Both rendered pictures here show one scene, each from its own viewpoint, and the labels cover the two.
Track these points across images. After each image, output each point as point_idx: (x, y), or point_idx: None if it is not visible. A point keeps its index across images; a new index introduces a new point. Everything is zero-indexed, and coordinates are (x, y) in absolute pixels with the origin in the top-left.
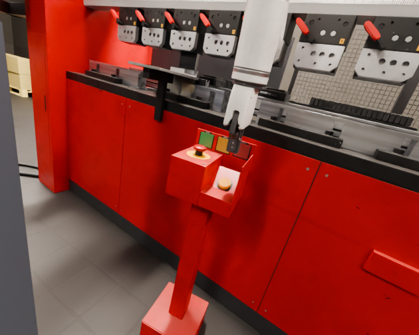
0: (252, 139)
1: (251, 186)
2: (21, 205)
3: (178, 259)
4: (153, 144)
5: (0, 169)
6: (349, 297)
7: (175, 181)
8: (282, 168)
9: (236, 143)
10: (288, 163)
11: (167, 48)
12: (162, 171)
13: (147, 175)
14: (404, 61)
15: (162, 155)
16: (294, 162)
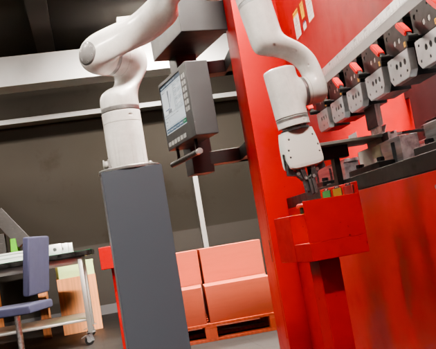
0: (398, 180)
1: (419, 246)
2: (180, 288)
3: None
4: None
5: (165, 256)
6: None
7: (282, 245)
8: (425, 201)
9: (307, 183)
10: (425, 191)
11: (358, 113)
12: (367, 284)
13: (360, 302)
14: None
15: (360, 258)
16: (427, 185)
